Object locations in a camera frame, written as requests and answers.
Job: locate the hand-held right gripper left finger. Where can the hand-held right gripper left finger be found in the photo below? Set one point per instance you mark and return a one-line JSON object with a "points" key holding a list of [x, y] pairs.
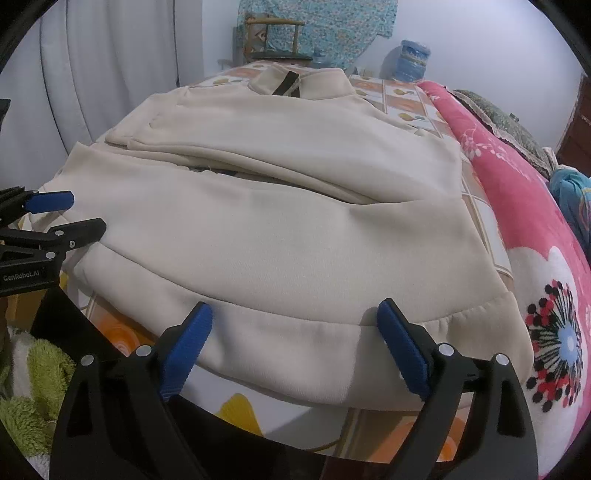
{"points": [[189, 350]]}

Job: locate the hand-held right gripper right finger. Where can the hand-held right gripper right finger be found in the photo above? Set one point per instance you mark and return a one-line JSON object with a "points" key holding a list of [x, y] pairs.
{"points": [[406, 350]]}

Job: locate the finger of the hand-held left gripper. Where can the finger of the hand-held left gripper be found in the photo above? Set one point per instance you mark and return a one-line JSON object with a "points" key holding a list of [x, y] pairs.
{"points": [[48, 201], [69, 235]]}

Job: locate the beige zip jacket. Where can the beige zip jacket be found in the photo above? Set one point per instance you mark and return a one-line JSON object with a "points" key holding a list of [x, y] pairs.
{"points": [[286, 221]]}

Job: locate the green fluffy towel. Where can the green fluffy towel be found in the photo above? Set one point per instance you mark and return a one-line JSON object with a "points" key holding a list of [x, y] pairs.
{"points": [[32, 392]]}

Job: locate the white curtain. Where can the white curtain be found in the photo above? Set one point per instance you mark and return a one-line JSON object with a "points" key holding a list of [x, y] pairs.
{"points": [[106, 69]]}

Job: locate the pink floral blanket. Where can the pink floral blanket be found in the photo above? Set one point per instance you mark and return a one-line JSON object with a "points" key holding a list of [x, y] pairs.
{"points": [[508, 207]]}

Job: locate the grey patterned pillow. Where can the grey patterned pillow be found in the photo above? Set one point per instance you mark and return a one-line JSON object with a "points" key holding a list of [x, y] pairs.
{"points": [[508, 127]]}

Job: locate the printed tile-pattern bed sheet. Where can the printed tile-pattern bed sheet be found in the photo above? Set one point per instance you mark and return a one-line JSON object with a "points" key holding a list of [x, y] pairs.
{"points": [[401, 102]]}

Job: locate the orange printed cloth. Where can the orange printed cloth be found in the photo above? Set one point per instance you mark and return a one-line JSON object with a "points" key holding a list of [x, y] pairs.
{"points": [[251, 44]]}

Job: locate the wooden chair with black seat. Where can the wooden chair with black seat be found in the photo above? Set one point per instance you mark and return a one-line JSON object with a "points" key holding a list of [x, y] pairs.
{"points": [[277, 54]]}

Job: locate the brown wooden door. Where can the brown wooden door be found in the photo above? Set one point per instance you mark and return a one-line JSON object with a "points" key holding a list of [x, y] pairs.
{"points": [[577, 138]]}

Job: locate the blue water bottle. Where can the blue water bottle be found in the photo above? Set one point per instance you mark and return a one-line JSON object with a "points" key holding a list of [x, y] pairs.
{"points": [[412, 62]]}

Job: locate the teal patterned wall cloth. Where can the teal patterned wall cloth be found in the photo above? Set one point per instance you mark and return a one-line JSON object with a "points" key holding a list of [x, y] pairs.
{"points": [[341, 32]]}

